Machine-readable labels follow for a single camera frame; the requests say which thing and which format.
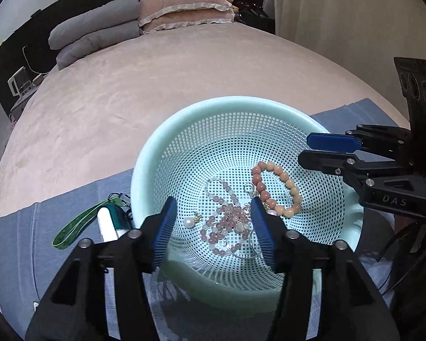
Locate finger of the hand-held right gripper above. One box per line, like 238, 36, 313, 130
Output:
298, 150, 426, 217
307, 124, 412, 157

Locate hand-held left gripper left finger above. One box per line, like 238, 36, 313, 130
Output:
24, 196, 178, 341

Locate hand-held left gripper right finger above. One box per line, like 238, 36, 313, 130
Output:
250, 197, 400, 341

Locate silver bangle with heart charm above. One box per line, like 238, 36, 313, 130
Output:
224, 232, 268, 260

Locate pink bead necklace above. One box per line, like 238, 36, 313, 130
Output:
199, 178, 252, 256

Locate orange bead bracelet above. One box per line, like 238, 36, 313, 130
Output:
251, 161, 302, 218

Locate teal plastic mesh basket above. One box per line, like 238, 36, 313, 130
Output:
131, 96, 364, 308

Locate white and green handheld device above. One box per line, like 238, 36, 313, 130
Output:
97, 204, 133, 242

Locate beige curtain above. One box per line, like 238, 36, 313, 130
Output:
273, 0, 426, 114

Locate pink bed blanket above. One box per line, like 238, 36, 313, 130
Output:
0, 19, 410, 228

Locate dark bedside clutter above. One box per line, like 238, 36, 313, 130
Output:
234, 0, 275, 34

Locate blue cloth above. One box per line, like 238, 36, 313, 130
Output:
0, 97, 412, 341

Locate pink frilled pillow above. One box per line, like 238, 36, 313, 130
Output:
142, 9, 237, 34
138, 0, 235, 27

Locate grey pillow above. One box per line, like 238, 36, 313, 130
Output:
57, 19, 143, 70
49, 0, 141, 50

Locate white bedside device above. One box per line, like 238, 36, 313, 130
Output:
8, 67, 36, 96

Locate black headboard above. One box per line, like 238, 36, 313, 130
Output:
0, 0, 275, 114

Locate green lanyard strap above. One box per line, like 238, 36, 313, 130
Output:
53, 199, 110, 251

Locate white charging cable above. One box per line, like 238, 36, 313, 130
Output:
21, 44, 48, 75

